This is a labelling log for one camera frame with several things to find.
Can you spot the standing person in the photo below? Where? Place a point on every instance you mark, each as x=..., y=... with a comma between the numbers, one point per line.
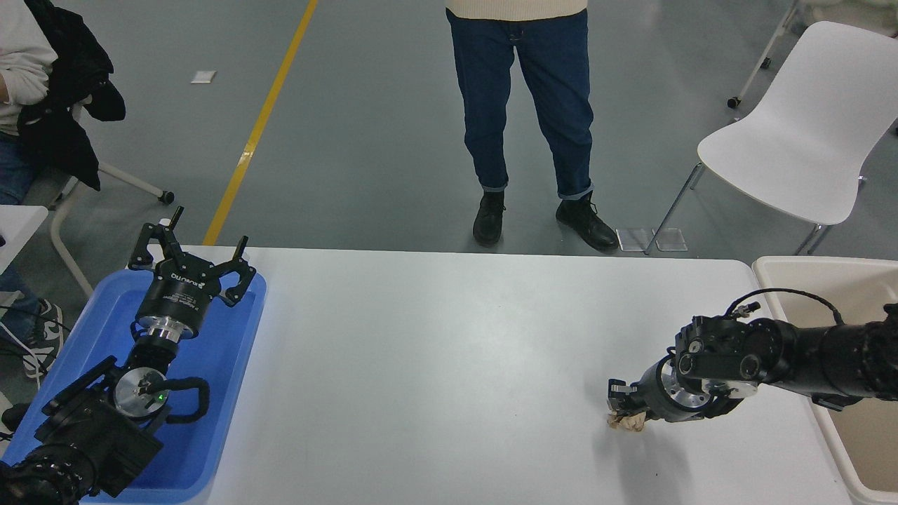
x=491, y=84

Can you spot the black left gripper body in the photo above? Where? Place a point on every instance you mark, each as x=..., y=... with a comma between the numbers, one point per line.
x=175, y=294

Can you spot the seated person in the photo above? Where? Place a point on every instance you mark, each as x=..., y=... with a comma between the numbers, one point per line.
x=21, y=63

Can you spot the white-framed wheeled chair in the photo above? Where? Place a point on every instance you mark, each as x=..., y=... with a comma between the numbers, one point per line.
x=133, y=181

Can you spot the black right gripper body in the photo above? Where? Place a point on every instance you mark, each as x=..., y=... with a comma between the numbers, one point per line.
x=652, y=393

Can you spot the large pale bin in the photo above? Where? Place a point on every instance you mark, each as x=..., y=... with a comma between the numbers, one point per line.
x=866, y=452

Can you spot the white paper scrap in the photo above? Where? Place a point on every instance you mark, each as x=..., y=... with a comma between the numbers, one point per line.
x=203, y=76

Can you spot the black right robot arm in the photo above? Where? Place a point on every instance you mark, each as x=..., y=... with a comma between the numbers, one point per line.
x=807, y=358

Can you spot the white shell chair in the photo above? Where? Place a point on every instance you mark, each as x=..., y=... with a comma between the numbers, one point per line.
x=807, y=126

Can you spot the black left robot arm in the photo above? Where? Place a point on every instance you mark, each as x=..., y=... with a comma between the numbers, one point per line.
x=91, y=428

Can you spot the small white side table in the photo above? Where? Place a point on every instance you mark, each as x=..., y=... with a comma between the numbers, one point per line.
x=17, y=228

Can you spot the blue plastic tray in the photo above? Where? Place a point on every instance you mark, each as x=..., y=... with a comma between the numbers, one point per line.
x=210, y=393

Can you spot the black jacket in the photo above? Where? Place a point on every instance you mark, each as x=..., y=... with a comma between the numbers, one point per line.
x=63, y=91

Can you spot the tan paper ball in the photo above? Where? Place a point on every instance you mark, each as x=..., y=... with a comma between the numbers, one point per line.
x=624, y=421

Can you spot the clear floor plate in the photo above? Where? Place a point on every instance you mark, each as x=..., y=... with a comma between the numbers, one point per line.
x=671, y=239
x=633, y=239

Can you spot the white wheeled frame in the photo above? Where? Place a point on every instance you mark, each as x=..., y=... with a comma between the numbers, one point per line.
x=734, y=102

